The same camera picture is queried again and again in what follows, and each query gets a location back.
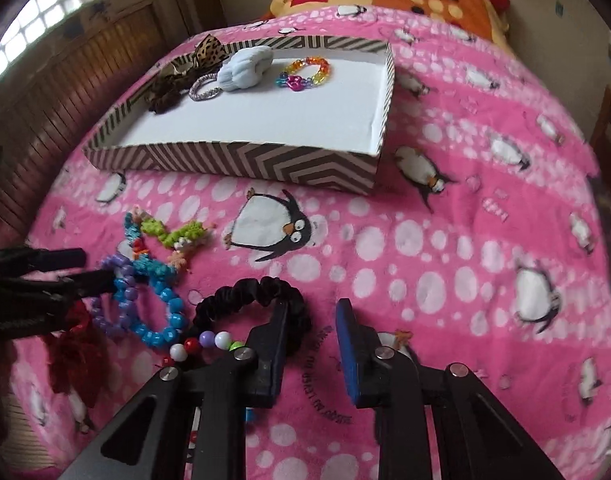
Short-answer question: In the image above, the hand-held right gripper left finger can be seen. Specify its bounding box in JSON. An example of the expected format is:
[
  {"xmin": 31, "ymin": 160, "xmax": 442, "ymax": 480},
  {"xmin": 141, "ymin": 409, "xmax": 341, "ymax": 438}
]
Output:
[{"xmin": 60, "ymin": 300, "xmax": 290, "ymax": 480}]

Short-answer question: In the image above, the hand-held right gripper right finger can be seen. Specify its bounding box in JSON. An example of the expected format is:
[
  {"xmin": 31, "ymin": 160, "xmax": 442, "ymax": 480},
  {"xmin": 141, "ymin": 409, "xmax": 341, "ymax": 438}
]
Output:
[{"xmin": 335, "ymin": 299, "xmax": 566, "ymax": 480}]

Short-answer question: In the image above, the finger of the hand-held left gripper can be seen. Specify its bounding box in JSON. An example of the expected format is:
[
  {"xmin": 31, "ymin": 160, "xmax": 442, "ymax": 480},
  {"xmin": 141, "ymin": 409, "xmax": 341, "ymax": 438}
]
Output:
[
  {"xmin": 50, "ymin": 267, "xmax": 122, "ymax": 302},
  {"xmin": 18, "ymin": 247, "xmax": 87, "ymax": 275}
]

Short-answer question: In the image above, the purple bead bracelet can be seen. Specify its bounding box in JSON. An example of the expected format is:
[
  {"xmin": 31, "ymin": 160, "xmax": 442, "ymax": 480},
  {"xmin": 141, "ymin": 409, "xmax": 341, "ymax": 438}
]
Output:
[{"xmin": 88, "ymin": 254, "xmax": 138, "ymax": 338}]

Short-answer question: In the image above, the black scrunchie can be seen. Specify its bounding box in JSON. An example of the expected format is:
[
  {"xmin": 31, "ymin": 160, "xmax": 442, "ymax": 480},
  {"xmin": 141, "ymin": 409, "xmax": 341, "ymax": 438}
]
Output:
[{"xmin": 192, "ymin": 276, "xmax": 312, "ymax": 338}]

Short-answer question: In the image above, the brown scrunchie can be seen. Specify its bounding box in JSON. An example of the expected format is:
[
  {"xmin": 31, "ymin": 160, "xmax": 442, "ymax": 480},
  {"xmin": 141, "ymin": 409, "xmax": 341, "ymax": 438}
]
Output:
[{"xmin": 145, "ymin": 71, "xmax": 196, "ymax": 115}]

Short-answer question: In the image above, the striped elastic hair tie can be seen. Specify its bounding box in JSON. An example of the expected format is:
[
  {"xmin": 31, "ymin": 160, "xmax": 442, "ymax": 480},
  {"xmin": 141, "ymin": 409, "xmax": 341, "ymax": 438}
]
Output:
[{"xmin": 189, "ymin": 72, "xmax": 224, "ymax": 102}]

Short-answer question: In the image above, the striped cardboard box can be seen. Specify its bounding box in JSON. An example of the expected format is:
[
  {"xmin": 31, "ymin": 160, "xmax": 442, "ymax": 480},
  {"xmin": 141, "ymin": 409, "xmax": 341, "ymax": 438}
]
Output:
[{"xmin": 82, "ymin": 35, "xmax": 396, "ymax": 196}]

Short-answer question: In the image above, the leopard print hair bow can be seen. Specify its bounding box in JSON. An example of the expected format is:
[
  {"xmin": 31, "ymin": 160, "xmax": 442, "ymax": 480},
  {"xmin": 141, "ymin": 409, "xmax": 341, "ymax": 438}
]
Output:
[{"xmin": 192, "ymin": 35, "xmax": 229, "ymax": 73}]

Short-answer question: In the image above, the white knotted scrunchie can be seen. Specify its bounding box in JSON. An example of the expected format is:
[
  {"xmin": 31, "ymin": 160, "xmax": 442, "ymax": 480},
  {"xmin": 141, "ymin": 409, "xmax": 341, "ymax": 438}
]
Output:
[{"xmin": 216, "ymin": 46, "xmax": 274, "ymax": 93}]

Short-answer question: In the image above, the rainbow bead bracelet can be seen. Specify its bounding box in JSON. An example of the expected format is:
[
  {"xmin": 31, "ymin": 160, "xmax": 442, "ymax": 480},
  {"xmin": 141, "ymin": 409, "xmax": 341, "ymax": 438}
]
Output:
[{"xmin": 276, "ymin": 56, "xmax": 332, "ymax": 93}]

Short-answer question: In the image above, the red hair bow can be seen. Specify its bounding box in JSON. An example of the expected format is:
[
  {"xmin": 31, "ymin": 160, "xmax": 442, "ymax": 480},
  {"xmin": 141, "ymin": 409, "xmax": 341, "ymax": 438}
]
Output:
[{"xmin": 42, "ymin": 305, "xmax": 108, "ymax": 396}]

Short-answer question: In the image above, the pink penguin blanket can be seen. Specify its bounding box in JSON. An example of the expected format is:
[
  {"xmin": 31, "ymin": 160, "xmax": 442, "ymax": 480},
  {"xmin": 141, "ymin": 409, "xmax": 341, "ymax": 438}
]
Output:
[{"xmin": 5, "ymin": 7, "xmax": 611, "ymax": 480}]

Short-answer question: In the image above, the brown wooden panel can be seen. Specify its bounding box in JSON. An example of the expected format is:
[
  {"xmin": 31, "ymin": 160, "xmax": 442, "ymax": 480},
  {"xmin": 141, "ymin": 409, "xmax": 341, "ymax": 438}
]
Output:
[{"xmin": 0, "ymin": 10, "xmax": 221, "ymax": 241}]

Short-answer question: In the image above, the bright window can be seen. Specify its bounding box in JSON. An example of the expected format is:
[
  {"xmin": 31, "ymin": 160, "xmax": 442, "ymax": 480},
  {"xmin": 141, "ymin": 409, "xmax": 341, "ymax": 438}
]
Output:
[{"xmin": 0, "ymin": 0, "xmax": 151, "ymax": 86}]

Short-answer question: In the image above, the wooden chair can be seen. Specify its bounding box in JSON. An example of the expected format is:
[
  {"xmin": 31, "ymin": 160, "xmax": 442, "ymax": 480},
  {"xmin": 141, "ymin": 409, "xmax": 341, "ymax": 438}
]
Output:
[{"xmin": 588, "ymin": 85, "xmax": 611, "ymax": 181}]

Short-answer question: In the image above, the mixed colour bead bracelet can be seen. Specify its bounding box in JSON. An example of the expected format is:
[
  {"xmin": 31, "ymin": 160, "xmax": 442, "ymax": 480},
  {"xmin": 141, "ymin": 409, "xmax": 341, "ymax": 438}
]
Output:
[{"xmin": 162, "ymin": 330, "xmax": 248, "ymax": 368}]

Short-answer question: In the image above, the blue bead bracelet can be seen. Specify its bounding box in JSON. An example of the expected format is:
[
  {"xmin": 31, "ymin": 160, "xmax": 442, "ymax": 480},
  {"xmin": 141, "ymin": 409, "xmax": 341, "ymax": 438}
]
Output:
[{"xmin": 112, "ymin": 275, "xmax": 188, "ymax": 351}]

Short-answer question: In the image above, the peach braided bracelet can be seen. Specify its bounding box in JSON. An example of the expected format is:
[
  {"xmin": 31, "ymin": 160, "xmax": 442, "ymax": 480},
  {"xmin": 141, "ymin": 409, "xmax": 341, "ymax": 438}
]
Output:
[{"xmin": 165, "ymin": 222, "xmax": 217, "ymax": 273}]

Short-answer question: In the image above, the green braided bracelet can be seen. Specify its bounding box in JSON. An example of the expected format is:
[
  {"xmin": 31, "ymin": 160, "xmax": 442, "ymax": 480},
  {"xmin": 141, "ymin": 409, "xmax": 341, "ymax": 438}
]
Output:
[{"xmin": 140, "ymin": 217, "xmax": 208, "ymax": 249}]

